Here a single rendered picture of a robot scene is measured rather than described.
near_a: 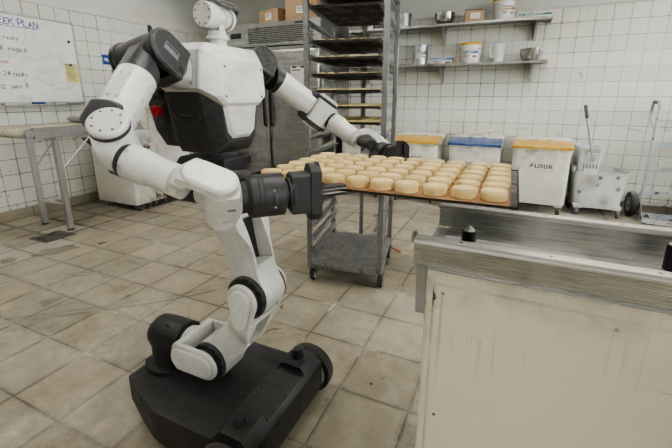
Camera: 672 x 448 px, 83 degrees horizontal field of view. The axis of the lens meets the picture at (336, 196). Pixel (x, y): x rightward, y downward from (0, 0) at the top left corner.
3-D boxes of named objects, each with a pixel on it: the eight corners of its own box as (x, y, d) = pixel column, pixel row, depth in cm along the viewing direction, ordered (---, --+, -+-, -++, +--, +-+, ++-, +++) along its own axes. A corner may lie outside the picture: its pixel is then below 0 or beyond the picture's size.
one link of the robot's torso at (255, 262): (232, 324, 123) (181, 187, 118) (264, 299, 138) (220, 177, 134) (268, 321, 116) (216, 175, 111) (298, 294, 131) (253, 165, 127)
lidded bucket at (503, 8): (515, 22, 415) (517, 0, 410) (515, 18, 393) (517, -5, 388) (491, 24, 425) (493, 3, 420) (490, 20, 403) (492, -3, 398)
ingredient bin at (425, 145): (387, 200, 455) (390, 135, 436) (401, 189, 512) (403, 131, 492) (433, 205, 434) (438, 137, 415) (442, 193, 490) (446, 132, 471)
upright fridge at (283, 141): (348, 183, 543) (349, 28, 492) (319, 198, 464) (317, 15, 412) (266, 175, 600) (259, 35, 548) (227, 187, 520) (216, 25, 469)
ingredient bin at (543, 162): (504, 213, 405) (513, 140, 385) (508, 199, 459) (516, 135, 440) (563, 220, 381) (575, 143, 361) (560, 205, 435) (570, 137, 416)
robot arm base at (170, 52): (106, 81, 91) (106, 37, 93) (150, 99, 103) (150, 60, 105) (152, 64, 86) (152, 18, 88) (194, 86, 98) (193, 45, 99)
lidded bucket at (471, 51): (482, 63, 438) (484, 44, 432) (480, 62, 416) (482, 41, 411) (459, 64, 448) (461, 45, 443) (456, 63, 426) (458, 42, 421)
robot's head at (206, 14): (194, 35, 107) (191, 1, 104) (219, 40, 116) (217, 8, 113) (212, 34, 104) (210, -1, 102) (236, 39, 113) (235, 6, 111)
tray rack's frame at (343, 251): (383, 287, 239) (394, -30, 194) (305, 278, 251) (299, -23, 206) (393, 249, 299) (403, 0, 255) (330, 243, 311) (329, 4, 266)
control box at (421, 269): (446, 273, 110) (450, 228, 107) (428, 315, 89) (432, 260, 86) (434, 271, 112) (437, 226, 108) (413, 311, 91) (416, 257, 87)
